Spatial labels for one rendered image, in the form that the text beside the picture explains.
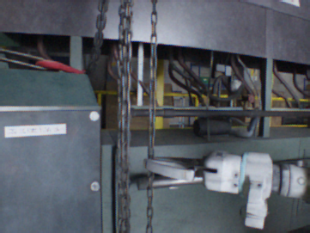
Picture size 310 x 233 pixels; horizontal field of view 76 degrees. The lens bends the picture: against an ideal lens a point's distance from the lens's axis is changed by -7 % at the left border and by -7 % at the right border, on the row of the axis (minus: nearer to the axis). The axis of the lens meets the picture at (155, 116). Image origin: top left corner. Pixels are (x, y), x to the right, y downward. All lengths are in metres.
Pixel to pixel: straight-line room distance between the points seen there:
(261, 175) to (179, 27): 0.78
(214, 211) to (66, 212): 0.84
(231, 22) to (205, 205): 0.90
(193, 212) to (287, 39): 1.08
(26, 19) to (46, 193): 0.71
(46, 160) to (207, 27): 0.91
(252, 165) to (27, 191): 0.39
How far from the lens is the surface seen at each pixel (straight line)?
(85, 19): 0.95
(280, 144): 1.32
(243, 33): 1.22
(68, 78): 0.46
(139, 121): 3.79
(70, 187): 0.43
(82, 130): 0.41
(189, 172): 0.40
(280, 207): 1.48
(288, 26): 1.47
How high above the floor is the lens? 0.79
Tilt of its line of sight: 4 degrees down
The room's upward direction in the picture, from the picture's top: 1 degrees clockwise
